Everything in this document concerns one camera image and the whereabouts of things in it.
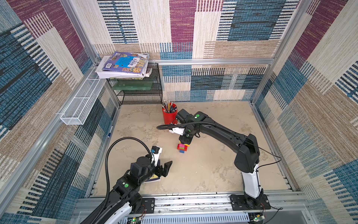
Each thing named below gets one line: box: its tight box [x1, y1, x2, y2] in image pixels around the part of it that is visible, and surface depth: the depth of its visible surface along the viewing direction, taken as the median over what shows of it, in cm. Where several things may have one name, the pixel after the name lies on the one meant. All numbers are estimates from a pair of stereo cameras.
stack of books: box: [95, 51, 153, 79], surface depth 81 cm
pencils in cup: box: [162, 100, 178, 114], surface depth 101 cm
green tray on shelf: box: [111, 80, 153, 91], surface depth 101 cm
